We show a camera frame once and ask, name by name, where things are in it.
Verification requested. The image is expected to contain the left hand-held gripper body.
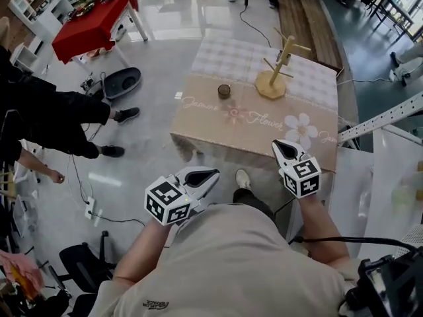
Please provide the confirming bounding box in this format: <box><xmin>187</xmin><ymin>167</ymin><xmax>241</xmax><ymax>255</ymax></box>
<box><xmin>144</xmin><ymin>166</ymin><xmax>221</xmax><ymax>227</ymax></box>

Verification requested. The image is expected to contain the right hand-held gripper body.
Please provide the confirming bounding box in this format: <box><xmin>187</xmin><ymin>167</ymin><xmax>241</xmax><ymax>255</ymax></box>
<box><xmin>271</xmin><ymin>139</ymin><xmax>322</xmax><ymax>199</ymax></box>

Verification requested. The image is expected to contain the wooden mug tree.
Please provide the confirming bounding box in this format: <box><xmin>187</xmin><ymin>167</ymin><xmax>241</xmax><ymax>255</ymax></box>
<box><xmin>254</xmin><ymin>27</ymin><xmax>312</xmax><ymax>100</ymax></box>

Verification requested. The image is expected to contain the person's left forearm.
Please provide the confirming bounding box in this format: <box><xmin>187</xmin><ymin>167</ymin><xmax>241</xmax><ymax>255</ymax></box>
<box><xmin>112</xmin><ymin>215</ymin><xmax>174</xmax><ymax>285</ymax></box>

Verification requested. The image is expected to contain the person's right forearm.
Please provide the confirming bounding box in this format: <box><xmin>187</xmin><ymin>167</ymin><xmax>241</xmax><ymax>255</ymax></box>
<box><xmin>296</xmin><ymin>192</ymin><xmax>351</xmax><ymax>272</ymax></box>

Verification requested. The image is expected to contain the person's dark trouser leg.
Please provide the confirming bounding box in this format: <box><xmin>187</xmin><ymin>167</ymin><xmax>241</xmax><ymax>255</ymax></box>
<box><xmin>232</xmin><ymin>188</ymin><xmax>276</xmax><ymax>223</ymax></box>

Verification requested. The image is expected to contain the person's white shoe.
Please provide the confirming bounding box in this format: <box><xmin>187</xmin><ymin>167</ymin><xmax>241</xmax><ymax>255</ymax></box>
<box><xmin>235</xmin><ymin>168</ymin><xmax>252</xmax><ymax>190</ymax></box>

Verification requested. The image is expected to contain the beige floral tablecloth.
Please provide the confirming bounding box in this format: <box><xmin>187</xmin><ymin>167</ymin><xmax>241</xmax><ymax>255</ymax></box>
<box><xmin>169</xmin><ymin>36</ymin><xmax>340</xmax><ymax>174</ymax></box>

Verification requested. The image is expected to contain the white power strip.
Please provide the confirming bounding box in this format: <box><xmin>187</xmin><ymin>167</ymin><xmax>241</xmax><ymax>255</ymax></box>
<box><xmin>83</xmin><ymin>195</ymin><xmax>96</xmax><ymax>221</ymax></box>

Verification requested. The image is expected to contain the person's beige shirt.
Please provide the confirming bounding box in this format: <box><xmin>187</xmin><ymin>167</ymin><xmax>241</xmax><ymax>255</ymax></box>
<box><xmin>87</xmin><ymin>202</ymin><xmax>363</xmax><ymax>317</ymax></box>

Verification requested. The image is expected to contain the white board panel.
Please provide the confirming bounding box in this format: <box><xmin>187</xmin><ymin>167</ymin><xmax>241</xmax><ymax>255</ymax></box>
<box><xmin>358</xmin><ymin>125</ymin><xmax>423</xmax><ymax>260</ymax></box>

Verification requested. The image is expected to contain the white perforated metal beam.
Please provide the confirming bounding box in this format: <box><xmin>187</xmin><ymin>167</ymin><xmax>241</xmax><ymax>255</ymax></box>
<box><xmin>336</xmin><ymin>90</ymin><xmax>423</xmax><ymax>144</ymax></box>

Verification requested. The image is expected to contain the black office chair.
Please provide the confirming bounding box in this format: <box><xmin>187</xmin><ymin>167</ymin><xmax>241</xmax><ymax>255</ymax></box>
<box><xmin>48</xmin><ymin>230</ymin><xmax>116</xmax><ymax>317</ymax></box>

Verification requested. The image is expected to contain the grey oval floor device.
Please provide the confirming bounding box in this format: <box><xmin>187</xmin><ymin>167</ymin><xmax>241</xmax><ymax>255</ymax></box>
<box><xmin>98</xmin><ymin>66</ymin><xmax>143</xmax><ymax>100</ymax></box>

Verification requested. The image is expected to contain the wooden floor platform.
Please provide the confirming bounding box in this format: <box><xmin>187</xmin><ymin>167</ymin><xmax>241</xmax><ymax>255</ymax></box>
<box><xmin>276</xmin><ymin>0</ymin><xmax>344</xmax><ymax>73</ymax></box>

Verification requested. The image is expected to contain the pink cloth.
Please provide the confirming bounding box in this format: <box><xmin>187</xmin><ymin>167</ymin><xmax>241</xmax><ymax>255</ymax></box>
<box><xmin>0</xmin><ymin>249</ymin><xmax>46</xmax><ymax>302</ymax></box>

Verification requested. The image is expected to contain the table with red cloth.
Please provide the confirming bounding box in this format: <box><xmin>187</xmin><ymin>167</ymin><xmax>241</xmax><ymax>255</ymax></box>
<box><xmin>51</xmin><ymin>0</ymin><xmax>149</xmax><ymax>74</ymax></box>

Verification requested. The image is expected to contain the white shelf unit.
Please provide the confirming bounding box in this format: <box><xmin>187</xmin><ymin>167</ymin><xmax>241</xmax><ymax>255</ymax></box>
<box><xmin>7</xmin><ymin>0</ymin><xmax>75</xmax><ymax>42</ymax></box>

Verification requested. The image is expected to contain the black camera device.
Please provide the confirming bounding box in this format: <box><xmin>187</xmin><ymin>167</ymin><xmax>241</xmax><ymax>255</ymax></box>
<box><xmin>343</xmin><ymin>246</ymin><xmax>423</xmax><ymax>317</ymax></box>

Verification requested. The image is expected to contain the black floor cable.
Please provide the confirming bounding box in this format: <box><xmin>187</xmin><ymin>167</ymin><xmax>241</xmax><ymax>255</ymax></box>
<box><xmin>238</xmin><ymin>0</ymin><xmax>272</xmax><ymax>48</ymax></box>

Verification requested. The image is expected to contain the black frame table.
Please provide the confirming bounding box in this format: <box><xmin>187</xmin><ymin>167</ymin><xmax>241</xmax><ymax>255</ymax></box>
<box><xmin>336</xmin><ymin>0</ymin><xmax>418</xmax><ymax>41</ymax></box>

